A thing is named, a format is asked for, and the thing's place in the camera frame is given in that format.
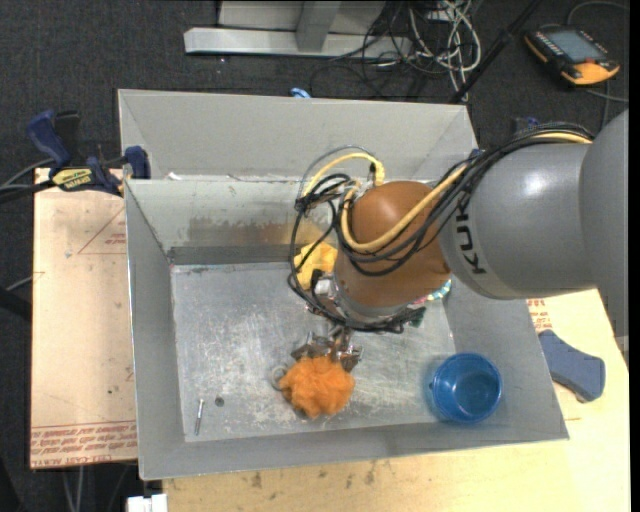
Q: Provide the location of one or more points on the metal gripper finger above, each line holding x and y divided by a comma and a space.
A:
306, 352
350, 359

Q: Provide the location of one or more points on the orange fluffy bath pouf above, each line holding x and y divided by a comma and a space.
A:
317, 387

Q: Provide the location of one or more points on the grey metal bin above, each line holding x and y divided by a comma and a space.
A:
230, 320

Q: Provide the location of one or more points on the yellow toy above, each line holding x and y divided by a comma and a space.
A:
322, 255

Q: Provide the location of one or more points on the pastel multicoloured toy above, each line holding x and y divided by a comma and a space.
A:
440, 292

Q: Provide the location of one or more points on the blue plastic cup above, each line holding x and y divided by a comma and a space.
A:
467, 390

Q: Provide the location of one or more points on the small metal bolt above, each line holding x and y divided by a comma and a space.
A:
199, 417

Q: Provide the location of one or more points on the brown cardboard board, red print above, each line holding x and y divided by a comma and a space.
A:
80, 320

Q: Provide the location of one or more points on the black cylinder on white bracket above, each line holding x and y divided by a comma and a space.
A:
320, 283

